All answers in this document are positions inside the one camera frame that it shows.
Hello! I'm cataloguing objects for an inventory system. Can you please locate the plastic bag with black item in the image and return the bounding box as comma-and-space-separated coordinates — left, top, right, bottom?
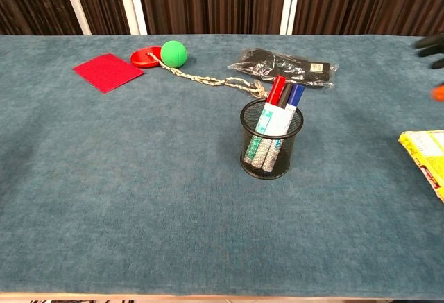
227, 48, 339, 89

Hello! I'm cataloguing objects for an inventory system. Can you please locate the green ball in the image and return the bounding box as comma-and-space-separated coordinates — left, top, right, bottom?
160, 40, 188, 68

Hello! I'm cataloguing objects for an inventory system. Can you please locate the dark brown pleated curtain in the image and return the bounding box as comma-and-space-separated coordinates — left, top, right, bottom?
0, 0, 444, 36

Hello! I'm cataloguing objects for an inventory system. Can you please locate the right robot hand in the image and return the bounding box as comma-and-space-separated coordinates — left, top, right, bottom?
412, 33, 444, 102

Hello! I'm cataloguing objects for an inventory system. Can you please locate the red rectangular card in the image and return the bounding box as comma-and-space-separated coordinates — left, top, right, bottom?
72, 53, 145, 94

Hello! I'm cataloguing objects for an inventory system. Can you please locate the wide white frame post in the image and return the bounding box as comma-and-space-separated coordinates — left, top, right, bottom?
114, 0, 148, 36

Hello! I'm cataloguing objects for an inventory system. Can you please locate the beige braided rope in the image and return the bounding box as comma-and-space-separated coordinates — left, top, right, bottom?
147, 52, 270, 99

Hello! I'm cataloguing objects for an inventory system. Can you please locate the black cap marker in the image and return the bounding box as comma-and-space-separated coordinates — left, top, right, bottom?
252, 83, 294, 169

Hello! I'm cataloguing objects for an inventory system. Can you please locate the blue cap marker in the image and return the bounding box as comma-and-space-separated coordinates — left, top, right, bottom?
262, 83, 306, 173

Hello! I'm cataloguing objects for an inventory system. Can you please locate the yellow snack package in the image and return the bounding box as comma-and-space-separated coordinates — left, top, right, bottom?
398, 130, 444, 203

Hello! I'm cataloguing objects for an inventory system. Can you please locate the teal table cloth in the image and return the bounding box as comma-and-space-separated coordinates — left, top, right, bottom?
0, 34, 444, 300

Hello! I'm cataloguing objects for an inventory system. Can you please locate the black mesh pen cup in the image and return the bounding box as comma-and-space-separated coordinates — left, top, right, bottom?
239, 98, 305, 180

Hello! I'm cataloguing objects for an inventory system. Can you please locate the red cap marker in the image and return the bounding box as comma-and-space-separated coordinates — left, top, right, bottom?
244, 75, 287, 165

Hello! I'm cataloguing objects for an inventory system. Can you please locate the thin white frame post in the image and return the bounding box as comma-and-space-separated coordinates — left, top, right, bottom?
58, 0, 92, 36

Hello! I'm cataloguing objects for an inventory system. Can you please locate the red round disc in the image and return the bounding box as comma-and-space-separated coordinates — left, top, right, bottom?
130, 46, 164, 69

